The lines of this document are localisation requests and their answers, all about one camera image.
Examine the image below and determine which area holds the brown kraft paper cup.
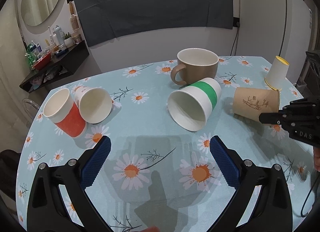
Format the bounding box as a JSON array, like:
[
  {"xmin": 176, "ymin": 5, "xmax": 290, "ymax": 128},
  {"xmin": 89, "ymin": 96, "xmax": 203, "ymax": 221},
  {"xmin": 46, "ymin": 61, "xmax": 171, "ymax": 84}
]
[{"xmin": 233, "ymin": 87, "xmax": 280, "ymax": 121}]

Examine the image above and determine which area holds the white cup yellow rim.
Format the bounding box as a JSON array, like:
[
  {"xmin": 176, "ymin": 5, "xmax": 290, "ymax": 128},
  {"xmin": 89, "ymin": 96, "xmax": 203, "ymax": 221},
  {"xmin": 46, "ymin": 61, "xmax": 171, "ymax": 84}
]
[{"xmin": 264, "ymin": 56, "xmax": 290, "ymax": 91}]

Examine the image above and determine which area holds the white cup green band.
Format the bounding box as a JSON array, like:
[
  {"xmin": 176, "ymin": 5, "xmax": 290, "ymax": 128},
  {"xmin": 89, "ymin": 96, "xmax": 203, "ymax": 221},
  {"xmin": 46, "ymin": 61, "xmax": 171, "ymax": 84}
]
[{"xmin": 168, "ymin": 78, "xmax": 221, "ymax": 132}]

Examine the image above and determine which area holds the white cup red sleeve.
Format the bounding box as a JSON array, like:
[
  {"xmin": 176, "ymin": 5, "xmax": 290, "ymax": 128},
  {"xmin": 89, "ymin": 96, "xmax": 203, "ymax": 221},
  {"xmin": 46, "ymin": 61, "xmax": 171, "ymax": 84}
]
[{"xmin": 43, "ymin": 88, "xmax": 87, "ymax": 138}]

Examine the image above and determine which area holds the plain white paper cup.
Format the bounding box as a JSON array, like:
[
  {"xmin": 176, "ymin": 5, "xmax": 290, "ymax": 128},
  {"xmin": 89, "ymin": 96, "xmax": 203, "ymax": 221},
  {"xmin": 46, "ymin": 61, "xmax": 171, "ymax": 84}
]
[{"xmin": 75, "ymin": 86, "xmax": 112, "ymax": 124}]

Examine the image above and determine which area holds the person's right hand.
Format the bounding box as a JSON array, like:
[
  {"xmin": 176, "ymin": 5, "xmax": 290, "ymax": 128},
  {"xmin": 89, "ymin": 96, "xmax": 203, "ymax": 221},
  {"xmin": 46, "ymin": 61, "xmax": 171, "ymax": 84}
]
[{"xmin": 313, "ymin": 147, "xmax": 320, "ymax": 172}]

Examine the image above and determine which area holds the white refrigerator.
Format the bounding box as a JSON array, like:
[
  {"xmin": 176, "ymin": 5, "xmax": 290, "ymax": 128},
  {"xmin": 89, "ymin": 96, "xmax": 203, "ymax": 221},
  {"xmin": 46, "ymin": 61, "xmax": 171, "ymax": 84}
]
[{"xmin": 236, "ymin": 0, "xmax": 312, "ymax": 83}]

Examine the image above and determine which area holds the brown ceramic mug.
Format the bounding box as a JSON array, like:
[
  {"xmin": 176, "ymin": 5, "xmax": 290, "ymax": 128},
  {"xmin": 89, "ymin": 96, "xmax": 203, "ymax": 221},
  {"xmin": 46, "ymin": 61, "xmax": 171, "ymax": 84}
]
[{"xmin": 170, "ymin": 48, "xmax": 219, "ymax": 86}]

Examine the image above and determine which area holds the clear acrylic chair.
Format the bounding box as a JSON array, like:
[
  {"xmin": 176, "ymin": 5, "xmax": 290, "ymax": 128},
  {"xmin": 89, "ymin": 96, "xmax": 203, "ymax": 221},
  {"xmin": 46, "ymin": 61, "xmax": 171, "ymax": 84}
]
[{"xmin": 22, "ymin": 98, "xmax": 40, "ymax": 123}]

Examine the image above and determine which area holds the red bowl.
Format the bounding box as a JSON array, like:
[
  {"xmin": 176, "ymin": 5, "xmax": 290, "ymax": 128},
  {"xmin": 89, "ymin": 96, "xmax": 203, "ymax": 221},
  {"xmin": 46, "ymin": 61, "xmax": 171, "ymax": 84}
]
[{"xmin": 33, "ymin": 53, "xmax": 52, "ymax": 70}]

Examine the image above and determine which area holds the green plastic bottle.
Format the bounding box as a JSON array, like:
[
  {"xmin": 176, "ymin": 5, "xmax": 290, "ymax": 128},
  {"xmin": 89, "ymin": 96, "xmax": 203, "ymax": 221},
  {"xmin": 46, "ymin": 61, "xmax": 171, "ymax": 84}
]
[{"xmin": 25, "ymin": 43, "xmax": 36, "ymax": 70}]

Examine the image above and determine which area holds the small potted plant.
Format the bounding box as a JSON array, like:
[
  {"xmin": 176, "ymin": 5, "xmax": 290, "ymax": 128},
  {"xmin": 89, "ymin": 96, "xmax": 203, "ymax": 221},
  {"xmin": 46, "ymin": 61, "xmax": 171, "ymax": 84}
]
[{"xmin": 64, "ymin": 32, "xmax": 74, "ymax": 48}]

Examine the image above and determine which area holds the dark grey cloth cover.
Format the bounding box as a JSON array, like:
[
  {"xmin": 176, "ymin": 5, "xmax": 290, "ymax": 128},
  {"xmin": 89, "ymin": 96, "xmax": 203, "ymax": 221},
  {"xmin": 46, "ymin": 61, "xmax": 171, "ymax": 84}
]
[{"xmin": 74, "ymin": 0, "xmax": 233, "ymax": 46}]

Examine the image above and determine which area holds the black power cable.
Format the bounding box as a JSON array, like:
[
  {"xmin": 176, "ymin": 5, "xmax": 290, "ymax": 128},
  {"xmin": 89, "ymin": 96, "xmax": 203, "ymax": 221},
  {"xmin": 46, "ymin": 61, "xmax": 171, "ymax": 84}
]
[{"xmin": 229, "ymin": 16, "xmax": 241, "ymax": 57}]

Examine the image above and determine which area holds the black wall shelf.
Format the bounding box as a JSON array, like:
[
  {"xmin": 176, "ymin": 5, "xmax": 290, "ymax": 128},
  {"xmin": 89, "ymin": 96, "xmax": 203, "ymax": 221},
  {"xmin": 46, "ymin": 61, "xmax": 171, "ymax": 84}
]
[{"xmin": 19, "ymin": 41, "xmax": 89, "ymax": 93}]

